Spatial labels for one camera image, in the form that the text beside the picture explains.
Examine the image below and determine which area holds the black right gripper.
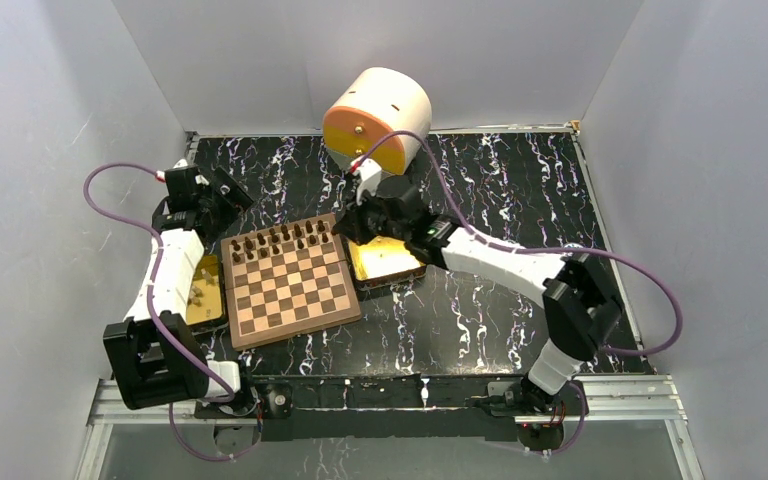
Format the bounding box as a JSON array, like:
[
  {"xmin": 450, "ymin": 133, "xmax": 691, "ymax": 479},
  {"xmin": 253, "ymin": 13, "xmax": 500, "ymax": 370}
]
[{"xmin": 334, "ymin": 187, "xmax": 409, "ymax": 248}]

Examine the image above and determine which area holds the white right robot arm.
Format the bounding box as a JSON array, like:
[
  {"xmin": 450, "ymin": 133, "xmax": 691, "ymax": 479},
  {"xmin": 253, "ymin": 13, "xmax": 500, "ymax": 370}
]
[{"xmin": 333, "ymin": 178, "xmax": 624, "ymax": 414}]

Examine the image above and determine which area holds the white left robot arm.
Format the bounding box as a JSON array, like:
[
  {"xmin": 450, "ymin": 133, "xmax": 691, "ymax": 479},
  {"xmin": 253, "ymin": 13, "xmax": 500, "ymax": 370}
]
[{"xmin": 103, "ymin": 159, "xmax": 259, "ymax": 416}]

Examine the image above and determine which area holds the gold tin with dark pieces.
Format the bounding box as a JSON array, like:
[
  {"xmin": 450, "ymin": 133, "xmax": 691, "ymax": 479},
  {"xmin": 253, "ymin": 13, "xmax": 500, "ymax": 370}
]
[{"xmin": 347, "ymin": 236, "xmax": 427, "ymax": 290}]

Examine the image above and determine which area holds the wooden chess board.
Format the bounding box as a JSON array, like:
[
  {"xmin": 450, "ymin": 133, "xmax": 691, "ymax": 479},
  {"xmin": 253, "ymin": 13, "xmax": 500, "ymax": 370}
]
[{"xmin": 220, "ymin": 213, "xmax": 361, "ymax": 351}]

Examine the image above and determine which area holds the gold tin with light pieces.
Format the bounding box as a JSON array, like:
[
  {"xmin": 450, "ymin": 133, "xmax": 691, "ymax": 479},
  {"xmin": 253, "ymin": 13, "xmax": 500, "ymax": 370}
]
[{"xmin": 185, "ymin": 255, "xmax": 227, "ymax": 331}]

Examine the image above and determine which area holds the round pastel drawer cabinet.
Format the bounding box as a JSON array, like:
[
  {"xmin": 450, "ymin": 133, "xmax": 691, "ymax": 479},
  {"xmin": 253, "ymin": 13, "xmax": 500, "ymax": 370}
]
[{"xmin": 322, "ymin": 67, "xmax": 432, "ymax": 171}]

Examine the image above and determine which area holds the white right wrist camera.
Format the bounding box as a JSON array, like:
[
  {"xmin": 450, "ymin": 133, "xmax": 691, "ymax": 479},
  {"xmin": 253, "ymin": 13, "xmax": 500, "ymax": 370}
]
[{"xmin": 349, "ymin": 157, "xmax": 383, "ymax": 205}]

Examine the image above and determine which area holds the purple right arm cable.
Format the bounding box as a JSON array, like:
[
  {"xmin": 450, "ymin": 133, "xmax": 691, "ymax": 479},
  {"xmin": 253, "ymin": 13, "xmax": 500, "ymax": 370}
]
[{"xmin": 349, "ymin": 129, "xmax": 685, "ymax": 458}]

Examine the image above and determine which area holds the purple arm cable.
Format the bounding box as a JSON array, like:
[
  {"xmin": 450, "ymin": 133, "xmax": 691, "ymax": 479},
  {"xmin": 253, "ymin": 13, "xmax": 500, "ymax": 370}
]
[
  {"xmin": 82, "ymin": 162, "xmax": 263, "ymax": 464},
  {"xmin": 349, "ymin": 129, "xmax": 685, "ymax": 458}
]

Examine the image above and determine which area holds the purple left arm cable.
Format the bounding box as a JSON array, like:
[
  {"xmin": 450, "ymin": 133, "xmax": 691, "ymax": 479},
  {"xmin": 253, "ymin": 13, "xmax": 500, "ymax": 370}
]
[{"xmin": 82, "ymin": 162, "xmax": 263, "ymax": 464}]

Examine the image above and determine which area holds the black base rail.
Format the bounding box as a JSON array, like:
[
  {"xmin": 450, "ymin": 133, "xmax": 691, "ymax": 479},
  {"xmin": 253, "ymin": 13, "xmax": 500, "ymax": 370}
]
[{"xmin": 194, "ymin": 374, "xmax": 590, "ymax": 452}]

